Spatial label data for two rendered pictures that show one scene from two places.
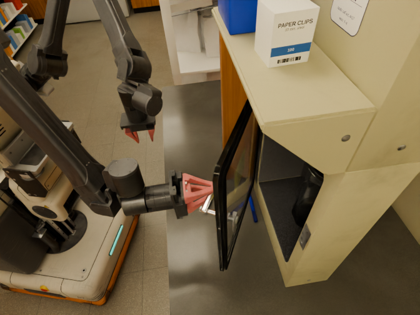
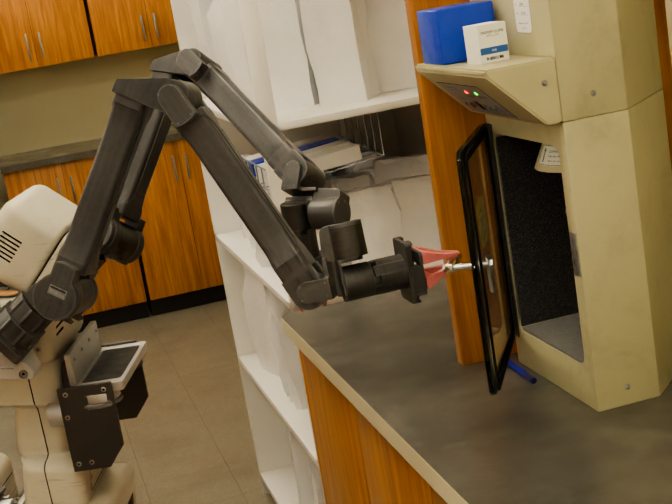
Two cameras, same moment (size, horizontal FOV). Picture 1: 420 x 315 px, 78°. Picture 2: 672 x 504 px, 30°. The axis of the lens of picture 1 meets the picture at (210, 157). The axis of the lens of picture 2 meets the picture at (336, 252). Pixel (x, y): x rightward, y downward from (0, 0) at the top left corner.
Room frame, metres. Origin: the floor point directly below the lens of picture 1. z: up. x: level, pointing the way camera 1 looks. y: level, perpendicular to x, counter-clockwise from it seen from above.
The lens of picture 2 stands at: (-1.62, 0.48, 1.69)
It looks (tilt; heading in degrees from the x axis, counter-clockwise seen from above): 13 degrees down; 351
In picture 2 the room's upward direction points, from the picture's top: 9 degrees counter-clockwise
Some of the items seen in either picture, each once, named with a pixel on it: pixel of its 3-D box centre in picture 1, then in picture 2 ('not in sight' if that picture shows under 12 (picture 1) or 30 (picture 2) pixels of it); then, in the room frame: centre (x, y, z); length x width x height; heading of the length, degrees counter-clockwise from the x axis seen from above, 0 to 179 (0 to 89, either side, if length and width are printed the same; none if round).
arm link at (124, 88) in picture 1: (131, 95); (300, 215); (0.62, 0.20, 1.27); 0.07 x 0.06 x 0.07; 49
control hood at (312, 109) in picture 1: (266, 75); (484, 91); (0.35, -0.09, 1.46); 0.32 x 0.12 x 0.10; 5
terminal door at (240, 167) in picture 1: (240, 179); (487, 253); (0.36, -0.07, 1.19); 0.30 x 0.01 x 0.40; 156
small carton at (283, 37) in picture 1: (283, 30); (486, 42); (0.31, -0.10, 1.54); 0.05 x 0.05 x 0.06; 9
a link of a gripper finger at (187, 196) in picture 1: (197, 192); (433, 266); (0.33, 0.03, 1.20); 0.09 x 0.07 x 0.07; 95
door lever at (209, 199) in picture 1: (217, 199); (462, 261); (0.31, -0.01, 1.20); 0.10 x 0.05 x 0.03; 156
